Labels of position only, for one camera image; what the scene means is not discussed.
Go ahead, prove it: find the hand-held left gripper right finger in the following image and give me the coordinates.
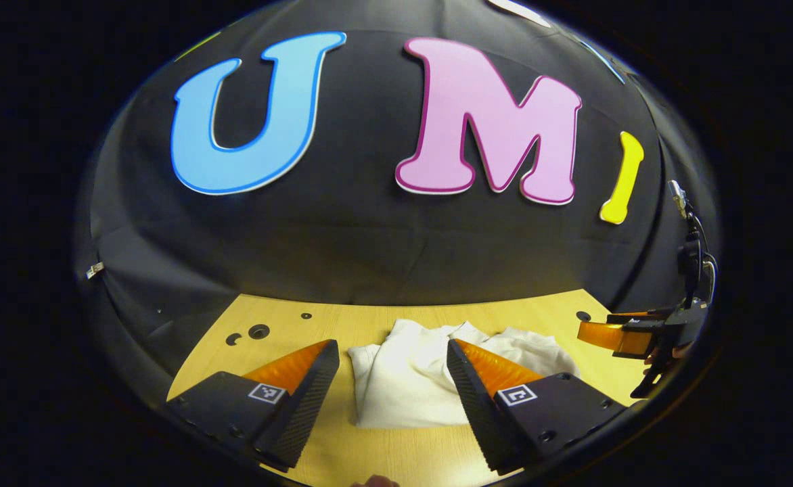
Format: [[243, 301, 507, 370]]
[[446, 338, 629, 476]]

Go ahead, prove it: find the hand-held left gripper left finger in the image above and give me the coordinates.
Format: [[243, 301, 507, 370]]
[[166, 339, 341, 473]]

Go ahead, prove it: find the cream white sweatshirt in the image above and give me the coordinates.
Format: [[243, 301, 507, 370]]
[[347, 319, 580, 430]]

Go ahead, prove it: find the black backdrop cloth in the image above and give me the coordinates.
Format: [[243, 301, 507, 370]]
[[75, 0, 719, 352]]

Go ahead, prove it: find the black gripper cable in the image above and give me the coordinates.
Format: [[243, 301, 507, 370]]
[[690, 212, 718, 306]]

